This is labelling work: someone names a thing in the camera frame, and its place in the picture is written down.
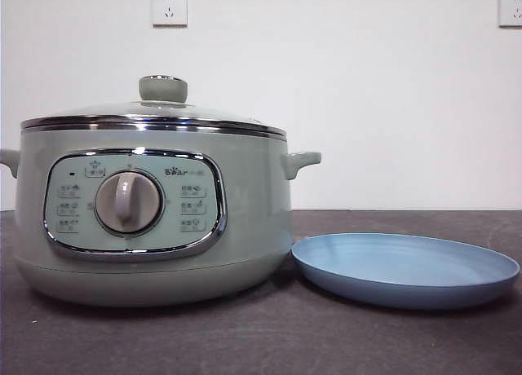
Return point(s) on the grey steamer control dial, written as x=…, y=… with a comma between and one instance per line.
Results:
x=128, y=201

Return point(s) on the blue round plate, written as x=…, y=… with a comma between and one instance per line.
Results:
x=391, y=269

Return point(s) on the glass lid with green knob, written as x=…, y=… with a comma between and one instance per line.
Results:
x=163, y=90

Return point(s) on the pale green electric steamer pot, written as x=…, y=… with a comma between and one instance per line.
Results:
x=253, y=212

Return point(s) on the white wall socket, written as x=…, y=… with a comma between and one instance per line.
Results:
x=511, y=10
x=170, y=8

